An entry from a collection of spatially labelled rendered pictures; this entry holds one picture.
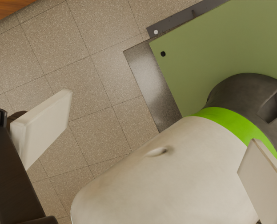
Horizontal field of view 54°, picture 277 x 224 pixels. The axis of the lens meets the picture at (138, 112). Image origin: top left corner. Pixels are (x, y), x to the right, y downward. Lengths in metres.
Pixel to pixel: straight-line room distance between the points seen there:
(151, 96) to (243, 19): 0.24
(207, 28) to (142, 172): 0.20
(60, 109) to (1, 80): 1.66
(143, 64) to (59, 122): 0.33
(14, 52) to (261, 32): 1.55
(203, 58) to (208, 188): 0.20
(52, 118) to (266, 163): 0.13
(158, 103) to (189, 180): 0.30
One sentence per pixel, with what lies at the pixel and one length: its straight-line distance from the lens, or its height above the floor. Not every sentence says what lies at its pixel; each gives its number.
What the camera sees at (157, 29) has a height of 0.02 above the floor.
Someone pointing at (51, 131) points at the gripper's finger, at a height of 1.28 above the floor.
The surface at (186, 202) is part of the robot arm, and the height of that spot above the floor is 1.24.
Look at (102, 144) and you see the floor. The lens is 1.65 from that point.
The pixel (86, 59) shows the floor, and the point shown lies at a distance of 1.54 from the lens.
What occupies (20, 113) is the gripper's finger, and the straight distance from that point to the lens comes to 0.17.
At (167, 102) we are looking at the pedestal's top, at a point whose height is 0.94.
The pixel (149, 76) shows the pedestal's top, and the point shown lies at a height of 0.94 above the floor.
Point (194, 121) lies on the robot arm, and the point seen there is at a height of 1.16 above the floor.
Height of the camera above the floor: 1.42
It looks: 70 degrees down
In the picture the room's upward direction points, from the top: 148 degrees counter-clockwise
